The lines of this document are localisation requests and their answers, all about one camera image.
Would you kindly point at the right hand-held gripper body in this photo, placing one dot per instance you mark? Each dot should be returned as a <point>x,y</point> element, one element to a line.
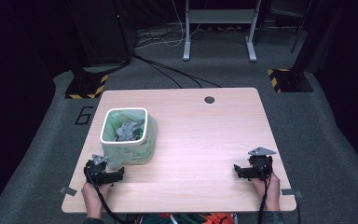
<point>259,165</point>

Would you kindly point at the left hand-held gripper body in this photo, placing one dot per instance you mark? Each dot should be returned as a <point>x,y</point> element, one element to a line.
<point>94,172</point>

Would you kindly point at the white plastic bin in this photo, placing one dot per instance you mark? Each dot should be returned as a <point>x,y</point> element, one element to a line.
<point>140,154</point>

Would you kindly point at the person's left hand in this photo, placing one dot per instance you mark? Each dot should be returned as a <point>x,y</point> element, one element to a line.
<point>91,194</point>

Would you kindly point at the person's right hand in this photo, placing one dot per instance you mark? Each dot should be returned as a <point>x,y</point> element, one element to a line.
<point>273,188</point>

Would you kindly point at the grey tape piece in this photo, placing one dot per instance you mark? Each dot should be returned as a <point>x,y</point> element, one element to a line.
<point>68,191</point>
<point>290,192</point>

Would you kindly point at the crumpled grey paper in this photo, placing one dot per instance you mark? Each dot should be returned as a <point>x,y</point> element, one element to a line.
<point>127,130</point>

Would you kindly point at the person's colourful clothing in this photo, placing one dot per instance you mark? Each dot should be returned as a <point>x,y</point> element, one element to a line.
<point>192,218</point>

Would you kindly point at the black stand with striped base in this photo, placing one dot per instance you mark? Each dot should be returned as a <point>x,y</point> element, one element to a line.
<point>292,79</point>
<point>85,84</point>

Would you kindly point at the white desk frame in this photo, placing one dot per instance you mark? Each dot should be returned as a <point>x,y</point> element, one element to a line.
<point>219,15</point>

